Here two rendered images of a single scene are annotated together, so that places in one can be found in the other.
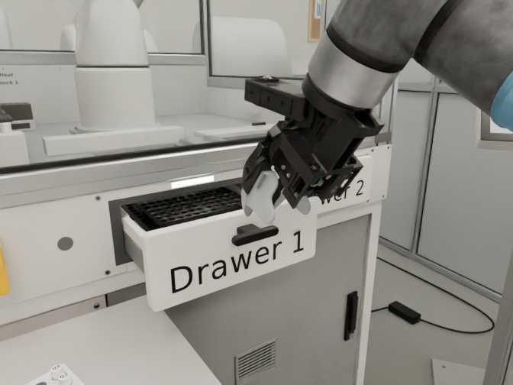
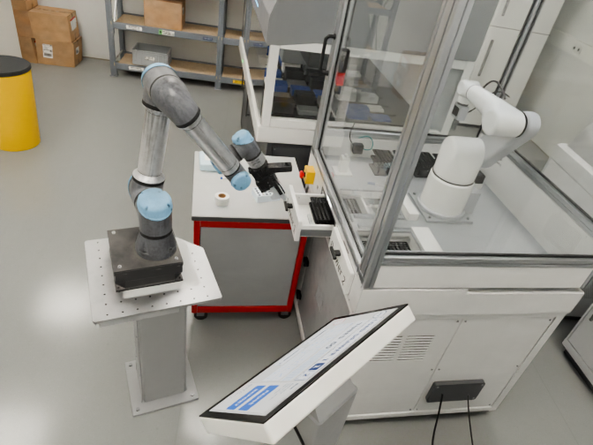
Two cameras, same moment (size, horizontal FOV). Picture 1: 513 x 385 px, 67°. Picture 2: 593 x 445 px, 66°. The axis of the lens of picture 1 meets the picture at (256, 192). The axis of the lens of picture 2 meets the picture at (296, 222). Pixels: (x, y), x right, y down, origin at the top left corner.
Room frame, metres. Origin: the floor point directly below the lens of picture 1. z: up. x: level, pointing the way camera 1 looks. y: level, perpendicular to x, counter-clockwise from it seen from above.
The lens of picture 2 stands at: (1.11, -1.55, 2.02)
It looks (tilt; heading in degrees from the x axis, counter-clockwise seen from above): 36 degrees down; 109
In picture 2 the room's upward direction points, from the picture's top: 11 degrees clockwise
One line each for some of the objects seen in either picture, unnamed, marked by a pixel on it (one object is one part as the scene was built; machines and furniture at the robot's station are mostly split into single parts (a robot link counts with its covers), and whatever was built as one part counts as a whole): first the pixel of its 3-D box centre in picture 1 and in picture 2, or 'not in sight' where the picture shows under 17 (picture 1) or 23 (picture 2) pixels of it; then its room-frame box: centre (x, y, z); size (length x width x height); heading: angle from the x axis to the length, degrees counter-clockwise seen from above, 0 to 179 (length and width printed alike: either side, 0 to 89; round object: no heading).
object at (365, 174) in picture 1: (325, 187); (340, 259); (0.83, -0.15, 0.87); 0.29 x 0.02 x 0.11; 125
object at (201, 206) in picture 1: (184, 210); (335, 214); (0.70, 0.14, 0.87); 0.22 x 0.18 x 0.06; 35
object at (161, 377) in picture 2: not in sight; (159, 330); (0.21, -0.51, 0.38); 0.30 x 0.30 x 0.76; 49
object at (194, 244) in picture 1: (240, 246); (293, 212); (0.53, 0.02, 0.87); 0.29 x 0.02 x 0.11; 125
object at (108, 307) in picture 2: not in sight; (151, 278); (0.19, -0.52, 0.70); 0.45 x 0.44 x 0.12; 49
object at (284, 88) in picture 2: not in sight; (328, 49); (-0.04, 1.71, 1.13); 1.78 x 1.14 x 0.45; 125
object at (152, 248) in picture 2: not in sight; (155, 237); (0.21, -0.51, 0.91); 0.15 x 0.15 x 0.10
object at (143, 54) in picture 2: not in sight; (152, 56); (-2.55, 2.73, 0.22); 0.40 x 0.30 x 0.17; 29
